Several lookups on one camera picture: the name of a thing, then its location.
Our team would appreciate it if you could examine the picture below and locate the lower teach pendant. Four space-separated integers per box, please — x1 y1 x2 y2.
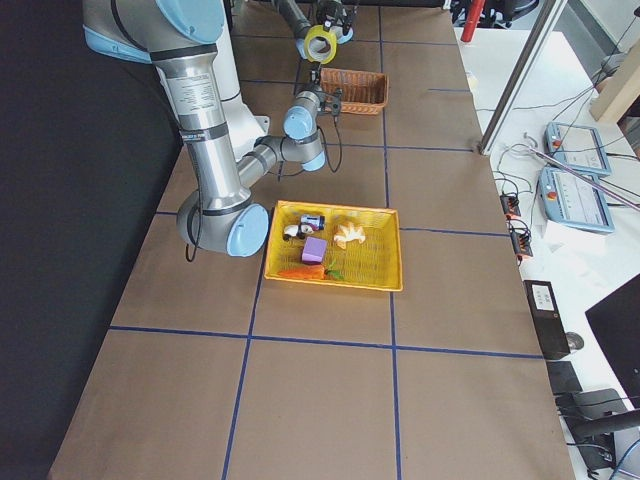
538 166 615 234

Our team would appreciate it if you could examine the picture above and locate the black monitor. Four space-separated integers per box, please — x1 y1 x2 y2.
586 277 640 407

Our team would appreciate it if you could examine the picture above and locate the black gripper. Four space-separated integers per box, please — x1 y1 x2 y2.
307 69 324 95
315 0 356 30

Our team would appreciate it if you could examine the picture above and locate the toy croissant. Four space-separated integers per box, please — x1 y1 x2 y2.
333 222 366 250

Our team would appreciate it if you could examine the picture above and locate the black box on desk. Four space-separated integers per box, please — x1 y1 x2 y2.
523 280 570 360

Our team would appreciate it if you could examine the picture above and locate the yellow plastic basket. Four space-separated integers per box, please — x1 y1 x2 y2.
264 200 403 292

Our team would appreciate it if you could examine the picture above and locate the brown wicker basket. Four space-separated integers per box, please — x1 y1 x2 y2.
320 68 389 115

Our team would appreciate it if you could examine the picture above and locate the teach pendant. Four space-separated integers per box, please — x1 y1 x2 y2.
538 166 615 234
544 122 612 177

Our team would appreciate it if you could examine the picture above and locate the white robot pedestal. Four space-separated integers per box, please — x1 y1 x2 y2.
213 1 270 161

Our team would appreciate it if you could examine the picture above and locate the upper teach pendant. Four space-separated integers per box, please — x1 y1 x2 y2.
544 122 612 177

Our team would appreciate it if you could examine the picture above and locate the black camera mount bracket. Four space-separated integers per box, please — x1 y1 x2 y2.
320 88 343 118

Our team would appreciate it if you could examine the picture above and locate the panda toy figure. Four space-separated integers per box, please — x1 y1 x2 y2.
283 224 314 241

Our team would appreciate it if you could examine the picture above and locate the blue white small can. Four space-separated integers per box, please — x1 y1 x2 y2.
300 214 325 231

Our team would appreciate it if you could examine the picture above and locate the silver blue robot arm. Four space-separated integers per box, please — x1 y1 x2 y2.
83 1 342 259
271 0 359 39

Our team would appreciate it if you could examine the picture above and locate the orange black connector block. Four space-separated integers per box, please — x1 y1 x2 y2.
507 219 533 260

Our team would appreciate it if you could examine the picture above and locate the yellow tape roll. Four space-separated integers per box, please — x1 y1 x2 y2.
303 25 337 64

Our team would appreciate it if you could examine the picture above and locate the red cylinder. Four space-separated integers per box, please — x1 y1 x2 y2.
460 0 485 43

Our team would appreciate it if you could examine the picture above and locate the aluminium frame post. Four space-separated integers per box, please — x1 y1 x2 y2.
478 0 568 156

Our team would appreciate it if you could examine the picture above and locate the purple foam block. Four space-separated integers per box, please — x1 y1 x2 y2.
301 237 327 264

